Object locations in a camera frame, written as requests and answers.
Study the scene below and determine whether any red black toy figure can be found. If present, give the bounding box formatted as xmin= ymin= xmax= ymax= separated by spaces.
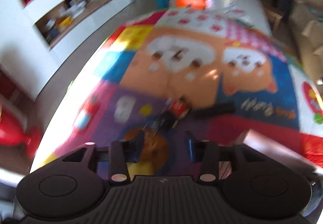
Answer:
xmin=151 ymin=96 xmax=192 ymax=133

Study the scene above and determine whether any black remote stick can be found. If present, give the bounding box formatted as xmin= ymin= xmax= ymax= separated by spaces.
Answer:
xmin=192 ymin=102 xmax=235 ymax=119

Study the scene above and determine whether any beige sofa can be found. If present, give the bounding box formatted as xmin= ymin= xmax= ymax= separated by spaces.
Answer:
xmin=288 ymin=0 xmax=322 ymax=85

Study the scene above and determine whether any colourful cartoon play mat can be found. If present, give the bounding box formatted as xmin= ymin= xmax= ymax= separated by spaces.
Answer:
xmin=31 ymin=9 xmax=322 ymax=172

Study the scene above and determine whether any white tv cabinet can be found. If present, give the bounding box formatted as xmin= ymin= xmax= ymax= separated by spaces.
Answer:
xmin=1 ymin=0 xmax=132 ymax=99

